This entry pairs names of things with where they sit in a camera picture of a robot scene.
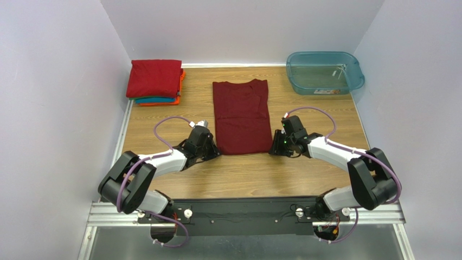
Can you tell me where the maroon t shirt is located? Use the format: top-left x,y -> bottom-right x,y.
212,79 -> 273,155

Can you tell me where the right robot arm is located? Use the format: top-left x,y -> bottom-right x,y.
269,115 -> 402,219

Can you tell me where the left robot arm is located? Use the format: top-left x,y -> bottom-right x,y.
98,126 -> 221,214

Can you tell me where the teal plastic bin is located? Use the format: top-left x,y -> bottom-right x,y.
286,51 -> 365,95

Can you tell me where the folded teal t shirt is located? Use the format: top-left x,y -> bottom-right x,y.
134,96 -> 180,106

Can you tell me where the folded green t shirt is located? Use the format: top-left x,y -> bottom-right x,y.
129,96 -> 155,100

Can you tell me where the folded red t shirt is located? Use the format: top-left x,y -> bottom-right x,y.
126,60 -> 182,98

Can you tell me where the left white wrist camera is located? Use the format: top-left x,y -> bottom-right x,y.
189,120 -> 210,133

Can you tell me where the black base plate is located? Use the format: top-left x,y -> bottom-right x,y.
100,193 -> 387,243

